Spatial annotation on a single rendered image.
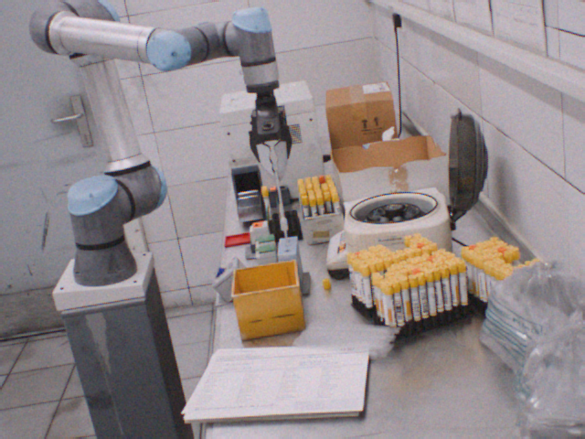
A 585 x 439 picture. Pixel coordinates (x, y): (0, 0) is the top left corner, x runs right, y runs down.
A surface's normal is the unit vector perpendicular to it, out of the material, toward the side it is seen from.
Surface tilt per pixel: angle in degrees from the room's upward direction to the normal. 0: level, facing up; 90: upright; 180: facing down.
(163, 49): 88
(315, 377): 1
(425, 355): 0
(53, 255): 90
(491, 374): 0
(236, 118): 89
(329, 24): 90
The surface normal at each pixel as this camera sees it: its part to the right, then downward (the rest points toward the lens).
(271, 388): -0.15, -0.93
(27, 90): 0.05, 0.33
